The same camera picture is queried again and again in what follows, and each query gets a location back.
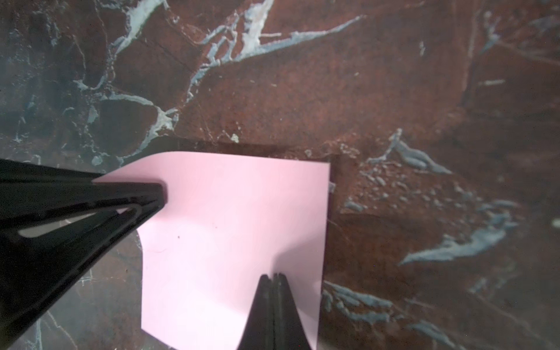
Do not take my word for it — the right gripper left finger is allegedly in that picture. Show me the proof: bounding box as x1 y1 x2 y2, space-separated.
1 160 166 349

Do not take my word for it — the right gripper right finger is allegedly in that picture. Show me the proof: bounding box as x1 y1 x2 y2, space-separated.
238 274 311 350

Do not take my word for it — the pink square paper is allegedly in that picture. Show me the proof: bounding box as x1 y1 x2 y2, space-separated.
102 152 330 349

